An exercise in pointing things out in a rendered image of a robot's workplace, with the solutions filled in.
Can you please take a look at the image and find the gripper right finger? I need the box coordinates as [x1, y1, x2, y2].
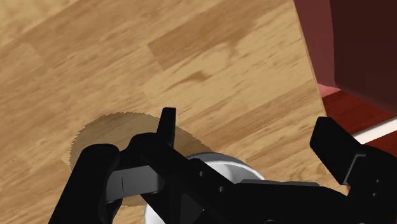
[309, 116, 397, 224]

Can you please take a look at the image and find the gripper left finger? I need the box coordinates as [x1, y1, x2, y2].
[48, 107, 237, 224]

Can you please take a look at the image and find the white round bowl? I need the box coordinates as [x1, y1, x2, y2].
[144, 151, 265, 224]

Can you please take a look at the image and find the dark red robot stand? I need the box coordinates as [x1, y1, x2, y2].
[293, 0, 397, 115]

